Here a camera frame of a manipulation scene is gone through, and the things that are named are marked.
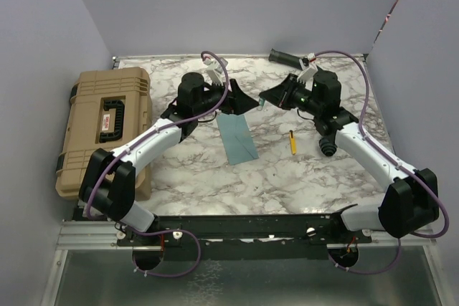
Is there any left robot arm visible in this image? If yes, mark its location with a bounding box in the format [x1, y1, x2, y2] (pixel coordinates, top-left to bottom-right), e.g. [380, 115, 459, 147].
[79, 72, 258, 245]

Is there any aluminium frame rail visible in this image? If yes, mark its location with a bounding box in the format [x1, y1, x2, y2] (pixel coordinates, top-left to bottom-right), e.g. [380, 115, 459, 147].
[57, 221, 436, 251]

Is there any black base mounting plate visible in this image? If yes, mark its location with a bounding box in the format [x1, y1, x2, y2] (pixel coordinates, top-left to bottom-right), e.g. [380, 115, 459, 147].
[117, 214, 371, 262]

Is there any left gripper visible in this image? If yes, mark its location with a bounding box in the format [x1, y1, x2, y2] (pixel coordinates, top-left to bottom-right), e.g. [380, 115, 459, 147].
[194, 77, 259, 116]

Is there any green white glue stick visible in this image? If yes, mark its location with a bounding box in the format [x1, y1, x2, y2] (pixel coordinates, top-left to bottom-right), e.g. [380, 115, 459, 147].
[257, 98, 265, 111]

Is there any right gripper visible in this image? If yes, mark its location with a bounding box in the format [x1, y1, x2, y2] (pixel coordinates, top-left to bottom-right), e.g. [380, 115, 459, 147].
[261, 73, 323, 116]

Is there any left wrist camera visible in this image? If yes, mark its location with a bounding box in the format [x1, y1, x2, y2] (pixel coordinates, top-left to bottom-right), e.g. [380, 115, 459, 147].
[204, 55, 224, 85]

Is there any tan plastic tool case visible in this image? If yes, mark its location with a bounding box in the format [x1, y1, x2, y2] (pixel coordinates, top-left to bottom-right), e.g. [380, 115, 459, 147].
[55, 67, 152, 200]

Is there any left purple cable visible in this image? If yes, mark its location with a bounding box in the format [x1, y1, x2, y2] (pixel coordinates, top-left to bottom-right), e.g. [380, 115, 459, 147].
[85, 50, 230, 221]

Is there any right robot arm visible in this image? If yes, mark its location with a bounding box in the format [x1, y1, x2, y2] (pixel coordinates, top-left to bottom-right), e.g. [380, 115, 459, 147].
[259, 70, 439, 242]

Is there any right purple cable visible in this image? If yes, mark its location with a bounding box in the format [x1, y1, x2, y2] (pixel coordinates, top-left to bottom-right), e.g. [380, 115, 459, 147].
[315, 49, 450, 239]

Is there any purple cable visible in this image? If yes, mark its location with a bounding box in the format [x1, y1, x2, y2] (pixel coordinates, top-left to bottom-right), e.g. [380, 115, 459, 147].
[85, 50, 230, 221]
[315, 49, 450, 239]

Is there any yellow utility knife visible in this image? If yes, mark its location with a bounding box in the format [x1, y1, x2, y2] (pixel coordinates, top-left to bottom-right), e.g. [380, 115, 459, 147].
[289, 130, 297, 155]

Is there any teal envelope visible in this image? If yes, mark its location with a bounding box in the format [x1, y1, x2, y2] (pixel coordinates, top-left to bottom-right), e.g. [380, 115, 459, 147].
[217, 113, 259, 166]

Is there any black corrugated hose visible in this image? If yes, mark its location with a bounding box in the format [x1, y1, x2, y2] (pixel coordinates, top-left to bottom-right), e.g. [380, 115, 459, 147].
[268, 47, 339, 158]

